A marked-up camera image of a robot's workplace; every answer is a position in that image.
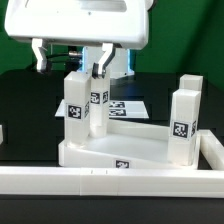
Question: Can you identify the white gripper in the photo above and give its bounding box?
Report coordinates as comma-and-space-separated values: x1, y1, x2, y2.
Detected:
5, 0, 149, 79

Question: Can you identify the white desk top tray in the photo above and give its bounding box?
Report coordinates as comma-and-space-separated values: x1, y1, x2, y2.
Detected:
59, 120, 200, 170

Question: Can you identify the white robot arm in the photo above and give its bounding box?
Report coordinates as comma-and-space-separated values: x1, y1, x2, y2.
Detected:
4, 0, 154, 78

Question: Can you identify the white marker sheet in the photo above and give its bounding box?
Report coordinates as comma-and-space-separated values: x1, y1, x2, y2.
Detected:
55, 99, 150, 120

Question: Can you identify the white L-shaped fence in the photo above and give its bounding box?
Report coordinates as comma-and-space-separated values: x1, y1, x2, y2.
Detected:
0, 129, 224, 199

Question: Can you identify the black cable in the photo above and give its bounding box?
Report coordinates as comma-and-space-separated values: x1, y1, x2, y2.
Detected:
25, 49, 83, 71

